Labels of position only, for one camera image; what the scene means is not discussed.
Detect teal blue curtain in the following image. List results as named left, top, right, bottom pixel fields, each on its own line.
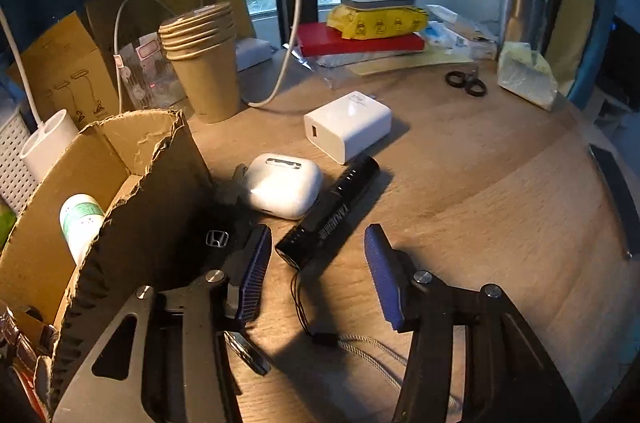
left=570, top=0, right=631, bottom=108

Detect white desk lamp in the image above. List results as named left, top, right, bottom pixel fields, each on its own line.
left=0, top=5, right=80, bottom=184

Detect blue white small box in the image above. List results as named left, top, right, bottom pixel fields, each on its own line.
left=420, top=22, right=468, bottom=54

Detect red book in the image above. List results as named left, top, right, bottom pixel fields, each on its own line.
left=296, top=22, right=426, bottom=58

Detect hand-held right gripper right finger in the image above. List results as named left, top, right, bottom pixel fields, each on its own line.
left=364, top=224, right=583, bottom=423

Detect white open paper box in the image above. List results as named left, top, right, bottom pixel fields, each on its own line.
left=427, top=4, right=501, bottom=60

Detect yellow wipes packet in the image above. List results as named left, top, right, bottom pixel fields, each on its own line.
left=326, top=3, right=431, bottom=41

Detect black flashlight with lanyard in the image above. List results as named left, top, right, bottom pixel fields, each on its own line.
left=276, top=155, right=461, bottom=409

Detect clear plastic bag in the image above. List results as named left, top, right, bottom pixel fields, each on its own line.
left=295, top=48, right=371, bottom=90

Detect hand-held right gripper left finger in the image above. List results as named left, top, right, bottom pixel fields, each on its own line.
left=51, top=224, right=273, bottom=423

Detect grey white flat device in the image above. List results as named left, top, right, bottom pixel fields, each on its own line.
left=340, top=0, right=416, bottom=11

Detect stack of brown paper cups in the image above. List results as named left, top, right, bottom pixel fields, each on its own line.
left=158, top=1, right=241, bottom=124

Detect white plastic jar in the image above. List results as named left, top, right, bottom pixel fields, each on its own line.
left=59, top=194, right=106, bottom=269

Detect brown cardboard box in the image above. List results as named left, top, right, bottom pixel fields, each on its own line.
left=0, top=109, right=236, bottom=409

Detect white earbuds case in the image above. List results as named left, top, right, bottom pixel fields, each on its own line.
left=245, top=153, right=323, bottom=220

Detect yellow paper envelope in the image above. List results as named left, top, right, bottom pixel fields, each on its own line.
left=350, top=50, right=475, bottom=77

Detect steel thermos mug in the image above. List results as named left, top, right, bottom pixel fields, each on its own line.
left=500, top=0, right=548, bottom=51

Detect dark smartphone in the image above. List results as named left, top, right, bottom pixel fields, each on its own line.
left=589, top=143, right=640, bottom=260

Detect printed brown lamp carton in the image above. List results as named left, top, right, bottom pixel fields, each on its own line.
left=17, top=0, right=166, bottom=128

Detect thin white lamp cable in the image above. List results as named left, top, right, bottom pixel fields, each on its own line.
left=114, top=0, right=176, bottom=111

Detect pale yellow tissue pack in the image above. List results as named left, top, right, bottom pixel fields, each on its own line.
left=496, top=41, right=558, bottom=111

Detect black car key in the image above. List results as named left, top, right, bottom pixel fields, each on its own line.
left=202, top=203, right=273, bottom=376

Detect white charger block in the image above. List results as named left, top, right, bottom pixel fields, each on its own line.
left=303, top=90, right=392, bottom=164

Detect white plastic basket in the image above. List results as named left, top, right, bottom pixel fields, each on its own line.
left=0, top=98, right=38, bottom=216

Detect black scissors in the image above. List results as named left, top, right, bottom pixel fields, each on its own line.
left=445, top=70, right=488, bottom=98

